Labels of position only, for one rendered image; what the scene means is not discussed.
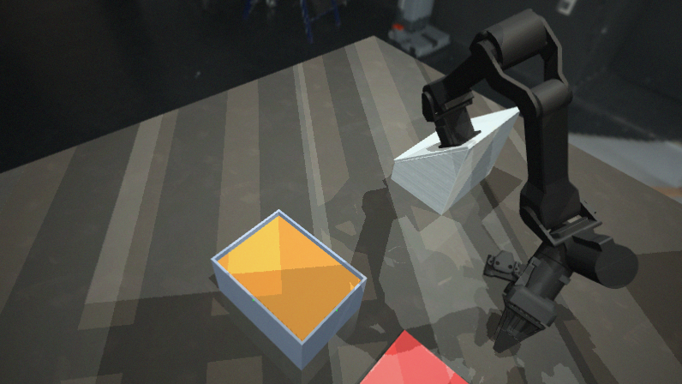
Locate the red rectangular lid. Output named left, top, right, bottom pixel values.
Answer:
left=360, top=330, right=469, bottom=384

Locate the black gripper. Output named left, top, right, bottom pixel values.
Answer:
left=493, top=251, right=572, bottom=353

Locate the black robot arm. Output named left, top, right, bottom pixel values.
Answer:
left=422, top=9, right=639, bottom=289

